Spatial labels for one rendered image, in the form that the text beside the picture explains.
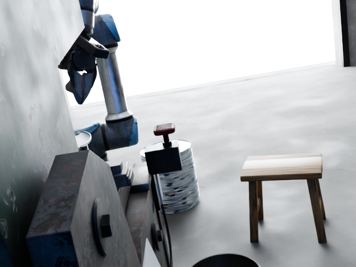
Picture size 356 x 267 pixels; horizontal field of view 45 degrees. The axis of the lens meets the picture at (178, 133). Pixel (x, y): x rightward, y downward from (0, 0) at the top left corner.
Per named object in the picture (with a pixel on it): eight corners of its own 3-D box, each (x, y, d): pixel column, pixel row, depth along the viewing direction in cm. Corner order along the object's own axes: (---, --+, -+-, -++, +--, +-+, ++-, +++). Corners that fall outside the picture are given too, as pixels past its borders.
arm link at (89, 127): (80, 153, 186) (72, 123, 183) (110, 147, 187) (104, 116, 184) (77, 161, 175) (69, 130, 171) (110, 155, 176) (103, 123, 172)
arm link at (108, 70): (107, 147, 187) (78, 18, 174) (141, 140, 188) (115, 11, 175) (106, 154, 175) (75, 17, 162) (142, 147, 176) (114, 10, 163)
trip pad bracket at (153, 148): (156, 203, 131) (143, 142, 125) (188, 198, 130) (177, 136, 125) (155, 212, 125) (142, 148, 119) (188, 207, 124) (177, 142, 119)
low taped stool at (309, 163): (248, 243, 198) (239, 175, 189) (255, 217, 219) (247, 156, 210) (328, 244, 186) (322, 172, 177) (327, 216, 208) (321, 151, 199)
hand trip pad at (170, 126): (158, 149, 126) (153, 124, 124) (178, 146, 126) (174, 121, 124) (157, 157, 120) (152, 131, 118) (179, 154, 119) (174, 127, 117)
